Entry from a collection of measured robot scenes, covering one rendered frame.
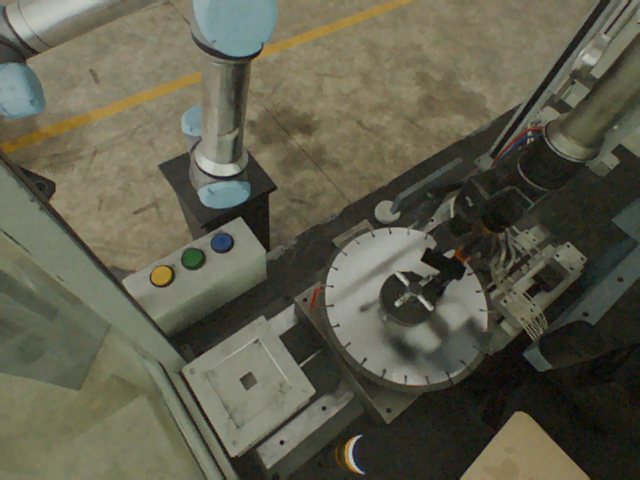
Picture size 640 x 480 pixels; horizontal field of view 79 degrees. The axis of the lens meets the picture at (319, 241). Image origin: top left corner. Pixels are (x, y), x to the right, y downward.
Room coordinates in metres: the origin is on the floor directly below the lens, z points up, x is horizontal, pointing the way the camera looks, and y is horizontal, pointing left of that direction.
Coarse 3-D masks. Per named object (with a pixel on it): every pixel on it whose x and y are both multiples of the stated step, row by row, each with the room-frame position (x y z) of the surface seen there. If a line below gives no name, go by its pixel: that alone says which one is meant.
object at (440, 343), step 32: (352, 256) 0.38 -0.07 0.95; (384, 256) 0.40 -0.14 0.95; (416, 256) 0.42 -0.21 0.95; (448, 256) 0.43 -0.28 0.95; (352, 288) 0.31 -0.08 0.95; (448, 288) 0.36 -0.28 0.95; (480, 288) 0.37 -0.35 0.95; (352, 320) 0.25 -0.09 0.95; (384, 320) 0.26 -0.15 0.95; (448, 320) 0.29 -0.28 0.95; (480, 320) 0.30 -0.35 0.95; (352, 352) 0.19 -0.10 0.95; (384, 352) 0.20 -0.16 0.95; (416, 352) 0.21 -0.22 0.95; (448, 352) 0.23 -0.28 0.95; (416, 384) 0.16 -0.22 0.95
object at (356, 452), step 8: (360, 440) 0.03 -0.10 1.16; (368, 440) 0.04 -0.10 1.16; (376, 440) 0.04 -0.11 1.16; (384, 440) 0.04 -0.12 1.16; (360, 448) 0.03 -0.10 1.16; (368, 448) 0.03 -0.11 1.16; (376, 448) 0.03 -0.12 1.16; (384, 448) 0.03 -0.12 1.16; (392, 448) 0.03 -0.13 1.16; (352, 456) 0.02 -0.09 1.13; (360, 456) 0.02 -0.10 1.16; (368, 456) 0.02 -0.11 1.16; (376, 456) 0.02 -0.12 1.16; (384, 456) 0.02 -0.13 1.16; (392, 456) 0.02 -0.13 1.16; (360, 464) 0.01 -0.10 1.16; (368, 464) 0.01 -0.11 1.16; (376, 464) 0.01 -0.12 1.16; (384, 464) 0.01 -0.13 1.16; (392, 464) 0.02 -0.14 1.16; (368, 472) 0.00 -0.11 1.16; (376, 472) 0.00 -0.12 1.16; (384, 472) 0.01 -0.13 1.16
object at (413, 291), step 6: (402, 276) 0.34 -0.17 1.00; (426, 276) 0.35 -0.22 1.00; (408, 282) 0.33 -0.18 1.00; (414, 282) 0.33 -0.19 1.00; (420, 282) 0.33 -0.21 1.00; (426, 282) 0.34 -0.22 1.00; (408, 288) 0.31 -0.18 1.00; (414, 288) 0.32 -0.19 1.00; (420, 288) 0.32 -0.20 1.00; (408, 294) 0.30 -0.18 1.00; (414, 294) 0.30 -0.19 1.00; (420, 294) 0.31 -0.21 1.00; (402, 300) 0.29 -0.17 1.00; (420, 300) 0.30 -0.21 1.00; (426, 300) 0.30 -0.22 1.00; (426, 306) 0.29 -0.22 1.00; (432, 306) 0.29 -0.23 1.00
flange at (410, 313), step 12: (396, 276) 0.36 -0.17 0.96; (408, 276) 0.36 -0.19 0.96; (420, 276) 0.37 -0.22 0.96; (384, 288) 0.32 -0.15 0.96; (396, 288) 0.33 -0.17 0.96; (432, 288) 0.35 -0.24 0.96; (384, 300) 0.30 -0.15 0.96; (396, 300) 0.30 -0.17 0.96; (408, 300) 0.30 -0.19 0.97; (432, 300) 0.32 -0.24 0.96; (396, 312) 0.28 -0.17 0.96; (408, 312) 0.28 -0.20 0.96; (420, 312) 0.29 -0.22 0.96; (432, 312) 0.29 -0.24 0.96; (408, 324) 0.26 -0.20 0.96
